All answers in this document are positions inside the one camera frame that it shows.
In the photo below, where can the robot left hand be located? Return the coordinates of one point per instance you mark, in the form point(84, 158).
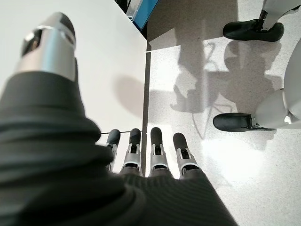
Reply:
point(58, 164)

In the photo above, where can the built-in dishwasher with open door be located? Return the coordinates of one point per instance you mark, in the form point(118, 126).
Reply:
point(143, 11)

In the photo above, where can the white glossy cabinet door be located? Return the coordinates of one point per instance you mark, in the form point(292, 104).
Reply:
point(105, 47)

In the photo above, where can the robot left leg white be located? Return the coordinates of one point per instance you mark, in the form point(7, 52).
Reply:
point(270, 113)

